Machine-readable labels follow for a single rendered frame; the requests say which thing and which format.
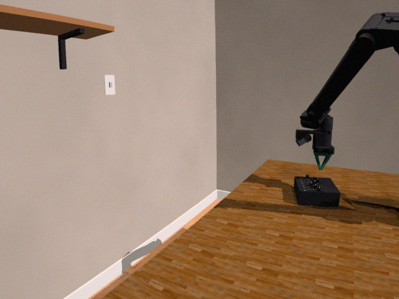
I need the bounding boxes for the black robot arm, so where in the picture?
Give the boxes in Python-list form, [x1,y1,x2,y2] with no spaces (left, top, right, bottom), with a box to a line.
[296,12,399,146]

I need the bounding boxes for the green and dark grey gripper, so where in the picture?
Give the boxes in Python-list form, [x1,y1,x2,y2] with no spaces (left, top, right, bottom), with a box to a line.
[312,131,335,170]

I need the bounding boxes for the grey lighting desk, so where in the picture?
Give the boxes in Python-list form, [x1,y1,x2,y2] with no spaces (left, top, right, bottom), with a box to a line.
[294,174,340,207]

